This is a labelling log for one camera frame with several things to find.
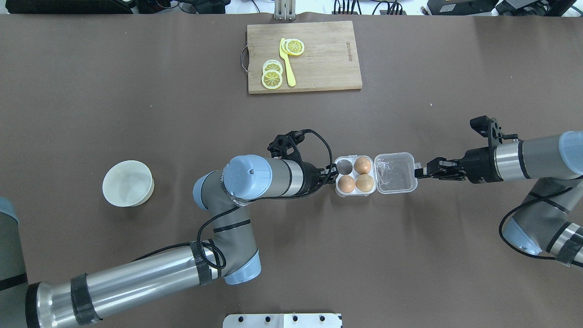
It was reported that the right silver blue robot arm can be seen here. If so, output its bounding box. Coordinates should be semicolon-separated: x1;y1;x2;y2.
414;116;583;268

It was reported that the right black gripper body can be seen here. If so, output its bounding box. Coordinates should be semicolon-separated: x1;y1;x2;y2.
459;116;519;184

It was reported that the brown egg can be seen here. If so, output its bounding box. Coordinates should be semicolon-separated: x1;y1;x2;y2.
337;175;356;194
353;156;372;175
355;174;375;193

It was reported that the white bowl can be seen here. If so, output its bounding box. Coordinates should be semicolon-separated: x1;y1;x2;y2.
102;160;155;207

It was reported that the yellow plastic knife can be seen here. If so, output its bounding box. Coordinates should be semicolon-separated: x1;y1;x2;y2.
279;38;296;87

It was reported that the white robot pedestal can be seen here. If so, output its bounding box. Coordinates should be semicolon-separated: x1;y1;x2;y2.
222;313;343;328

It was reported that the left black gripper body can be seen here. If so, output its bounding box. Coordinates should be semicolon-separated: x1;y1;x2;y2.
268;129;334;195

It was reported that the clear plastic egg box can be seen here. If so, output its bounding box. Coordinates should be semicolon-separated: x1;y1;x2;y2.
334;152;421;197

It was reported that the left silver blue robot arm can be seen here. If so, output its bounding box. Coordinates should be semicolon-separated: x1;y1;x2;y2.
1;126;268;328

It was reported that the bamboo cutting board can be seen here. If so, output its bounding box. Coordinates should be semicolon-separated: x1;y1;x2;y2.
246;21;363;95

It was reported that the aluminium frame post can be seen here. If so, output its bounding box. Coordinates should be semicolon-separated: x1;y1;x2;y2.
274;0;296;21

